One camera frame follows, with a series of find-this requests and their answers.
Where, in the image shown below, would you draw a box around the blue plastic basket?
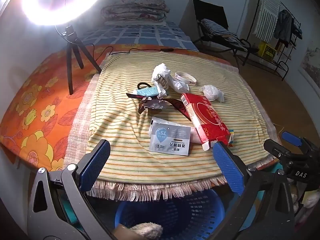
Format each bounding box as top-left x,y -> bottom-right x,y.
114,189 -> 227,240

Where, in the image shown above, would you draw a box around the wall poster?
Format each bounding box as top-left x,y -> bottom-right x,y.
299,40 -> 320,90

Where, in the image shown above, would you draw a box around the dark hanging garment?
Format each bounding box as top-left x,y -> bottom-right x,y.
274,9 -> 303,47

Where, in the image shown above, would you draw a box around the folded floral quilt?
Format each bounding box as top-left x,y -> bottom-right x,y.
101,0 -> 170,22

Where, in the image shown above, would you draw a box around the white wristband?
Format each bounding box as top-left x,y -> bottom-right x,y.
174,72 -> 197,85

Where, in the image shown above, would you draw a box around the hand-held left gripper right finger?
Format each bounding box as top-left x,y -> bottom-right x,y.
212,141 -> 295,240

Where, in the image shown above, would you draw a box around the light blue packet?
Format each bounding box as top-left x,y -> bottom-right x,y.
132,86 -> 159,98

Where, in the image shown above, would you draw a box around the yellow crate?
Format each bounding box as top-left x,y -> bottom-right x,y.
257,41 -> 277,61

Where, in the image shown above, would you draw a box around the beige fuzzy cloth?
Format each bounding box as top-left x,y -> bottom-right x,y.
129,223 -> 163,240

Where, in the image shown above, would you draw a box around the black hair tie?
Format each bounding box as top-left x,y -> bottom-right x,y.
137,82 -> 157,90

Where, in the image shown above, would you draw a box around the white wipe sachet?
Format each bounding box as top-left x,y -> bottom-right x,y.
149,117 -> 192,156

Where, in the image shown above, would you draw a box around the white hanging towel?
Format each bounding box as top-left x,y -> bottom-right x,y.
254,0 -> 282,42

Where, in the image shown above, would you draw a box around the white plastic bag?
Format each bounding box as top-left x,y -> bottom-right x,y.
152,63 -> 190,98

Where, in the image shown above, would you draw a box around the white ring light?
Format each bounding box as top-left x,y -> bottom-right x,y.
0,0 -> 110,27

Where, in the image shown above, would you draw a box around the pink plastic wrapper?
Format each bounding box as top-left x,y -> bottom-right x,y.
191,127 -> 208,145

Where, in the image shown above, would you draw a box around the black cable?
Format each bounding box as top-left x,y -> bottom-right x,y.
54,25 -> 163,67

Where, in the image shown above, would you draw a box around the dark brown torn wrapper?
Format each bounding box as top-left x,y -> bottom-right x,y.
126,92 -> 193,122

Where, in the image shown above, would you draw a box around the red carton box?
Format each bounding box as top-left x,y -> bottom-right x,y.
180,92 -> 232,152

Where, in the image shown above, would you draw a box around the small white tissue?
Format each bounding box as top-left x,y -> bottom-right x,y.
199,85 -> 225,103

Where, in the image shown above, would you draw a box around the black tripod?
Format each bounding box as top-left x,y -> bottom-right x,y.
60,25 -> 103,95

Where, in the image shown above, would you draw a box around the black folding chair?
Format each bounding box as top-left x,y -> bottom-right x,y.
192,0 -> 260,67

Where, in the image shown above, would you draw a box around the blue checkered bedsheet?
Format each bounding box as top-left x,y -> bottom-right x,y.
79,21 -> 199,52

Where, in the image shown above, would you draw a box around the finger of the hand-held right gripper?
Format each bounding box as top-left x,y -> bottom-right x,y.
281,131 -> 320,157
264,139 -> 304,166

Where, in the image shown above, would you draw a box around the black clothes rack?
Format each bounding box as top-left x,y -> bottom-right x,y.
246,0 -> 304,80

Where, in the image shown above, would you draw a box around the orange floral blanket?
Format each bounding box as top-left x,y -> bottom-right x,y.
0,44 -> 233,171

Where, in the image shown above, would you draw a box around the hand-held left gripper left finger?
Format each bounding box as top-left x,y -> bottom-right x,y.
27,139 -> 118,240

